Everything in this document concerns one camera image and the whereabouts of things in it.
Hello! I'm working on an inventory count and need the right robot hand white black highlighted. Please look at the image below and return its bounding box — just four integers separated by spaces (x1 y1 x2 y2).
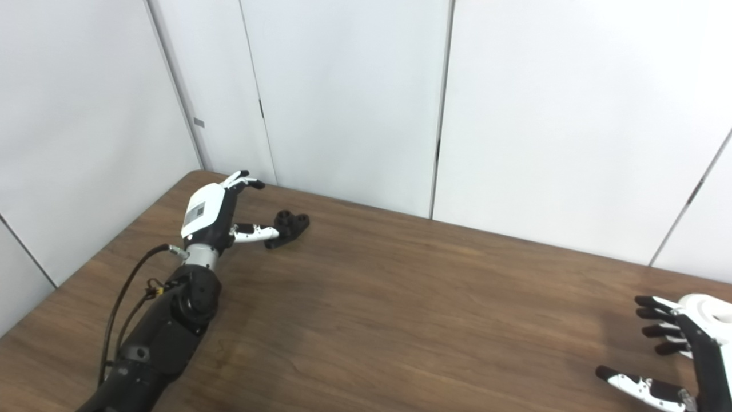
595 295 732 412

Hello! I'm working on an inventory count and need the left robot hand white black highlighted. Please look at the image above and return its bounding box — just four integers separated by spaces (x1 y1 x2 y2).
181 170 280 252

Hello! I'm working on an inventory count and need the round white piece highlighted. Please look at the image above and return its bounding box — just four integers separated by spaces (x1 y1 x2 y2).
675 294 732 358

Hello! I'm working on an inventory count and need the black flanged holder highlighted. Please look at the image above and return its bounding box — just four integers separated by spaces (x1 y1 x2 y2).
265 211 311 250

